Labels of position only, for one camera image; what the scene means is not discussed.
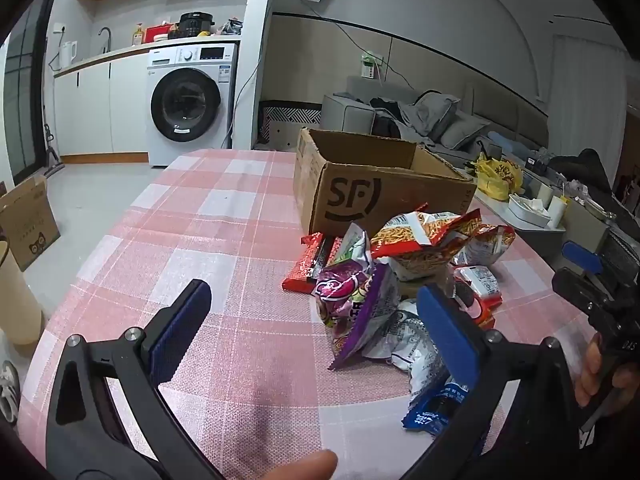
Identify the purple snack bag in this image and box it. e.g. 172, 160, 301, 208
311, 221, 401, 371

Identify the black white patterned box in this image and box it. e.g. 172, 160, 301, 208
259, 101, 323, 151

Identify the red chocolate bar packet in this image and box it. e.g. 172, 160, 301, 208
281, 232, 346, 294

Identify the grey clothes pile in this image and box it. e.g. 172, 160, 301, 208
370, 91, 461, 141

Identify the grey pillow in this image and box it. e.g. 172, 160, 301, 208
440, 110, 493, 151

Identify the dark glass door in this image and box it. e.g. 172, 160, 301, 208
2, 0, 61, 186

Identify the white orange snack bag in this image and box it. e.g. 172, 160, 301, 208
452, 225, 516, 267

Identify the white side cabinet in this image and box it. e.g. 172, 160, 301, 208
470, 160, 616, 271

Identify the white lower cabinet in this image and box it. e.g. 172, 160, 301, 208
52, 52, 151, 157

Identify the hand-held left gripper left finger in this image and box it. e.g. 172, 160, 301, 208
45, 279, 226, 480

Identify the white tissue box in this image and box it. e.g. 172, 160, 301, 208
507, 192, 568, 231

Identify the silver white snack bag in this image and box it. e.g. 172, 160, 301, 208
362, 299, 451, 411

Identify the beige plastic bin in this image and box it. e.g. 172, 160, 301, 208
0, 240, 45, 346

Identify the pink checkered tablecloth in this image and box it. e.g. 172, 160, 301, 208
17, 149, 601, 480

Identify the yellow plastic bag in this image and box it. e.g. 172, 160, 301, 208
472, 152, 525, 198

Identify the white red noodle snack bag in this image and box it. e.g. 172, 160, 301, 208
370, 203, 483, 281

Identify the person's right hand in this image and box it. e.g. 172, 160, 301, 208
574, 334, 640, 409

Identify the blue cookie packet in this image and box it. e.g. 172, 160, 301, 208
402, 382, 471, 436

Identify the wall socket with green plug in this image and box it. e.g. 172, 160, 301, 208
359, 51, 385, 81

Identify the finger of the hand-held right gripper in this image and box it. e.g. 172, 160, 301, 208
561, 241, 604, 275
551, 266, 618, 323

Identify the red packet with white label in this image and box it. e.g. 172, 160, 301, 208
452, 266, 503, 331

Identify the white washing machine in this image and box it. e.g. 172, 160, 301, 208
146, 41, 238, 167

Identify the printed cardboard box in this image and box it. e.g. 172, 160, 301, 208
0, 176, 62, 272

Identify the grey sofa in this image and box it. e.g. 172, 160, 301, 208
320, 76, 551, 161

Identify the brown cardboard box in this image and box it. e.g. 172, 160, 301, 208
292, 128, 477, 238

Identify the black pressure cooker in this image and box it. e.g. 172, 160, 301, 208
177, 11, 216, 38

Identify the light blue roll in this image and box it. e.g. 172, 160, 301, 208
487, 131, 538, 154

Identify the person's left hand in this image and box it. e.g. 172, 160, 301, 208
262, 449, 340, 480

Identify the stick vacuum cleaner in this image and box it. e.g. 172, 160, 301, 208
42, 122, 66, 176

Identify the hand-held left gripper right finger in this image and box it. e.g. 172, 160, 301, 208
400, 282, 596, 480

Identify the black bag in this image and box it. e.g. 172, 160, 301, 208
550, 149, 613, 196

